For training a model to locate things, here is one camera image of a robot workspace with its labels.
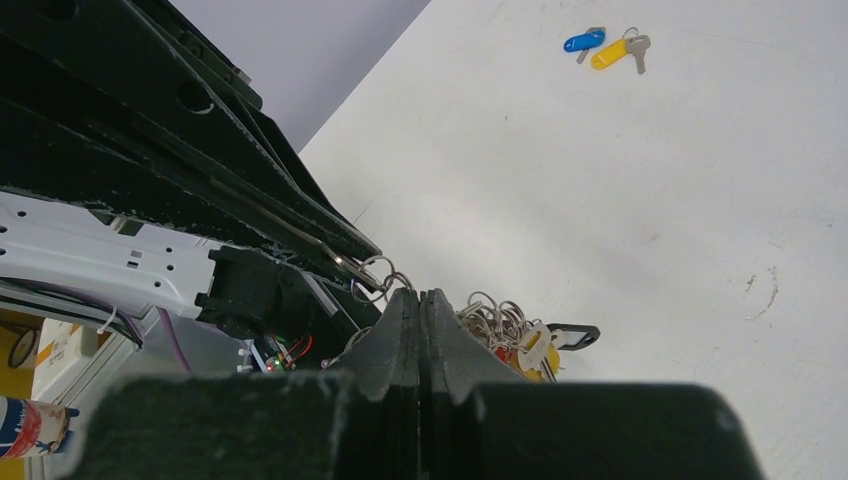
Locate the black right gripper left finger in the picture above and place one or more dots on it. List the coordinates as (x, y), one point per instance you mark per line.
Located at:
(354, 420)

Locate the black tag key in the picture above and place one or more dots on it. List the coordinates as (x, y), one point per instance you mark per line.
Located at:
(573, 337)

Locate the yellow tag key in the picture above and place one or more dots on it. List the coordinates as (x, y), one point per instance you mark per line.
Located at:
(631, 43)

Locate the blue tag key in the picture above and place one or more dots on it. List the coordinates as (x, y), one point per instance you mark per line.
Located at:
(581, 44)

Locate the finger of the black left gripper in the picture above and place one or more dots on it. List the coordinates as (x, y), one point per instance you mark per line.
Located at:
(125, 107)

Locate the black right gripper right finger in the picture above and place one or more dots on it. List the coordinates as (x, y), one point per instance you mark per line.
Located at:
(481, 420)

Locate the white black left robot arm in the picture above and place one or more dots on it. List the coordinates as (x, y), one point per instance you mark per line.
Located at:
(98, 267)

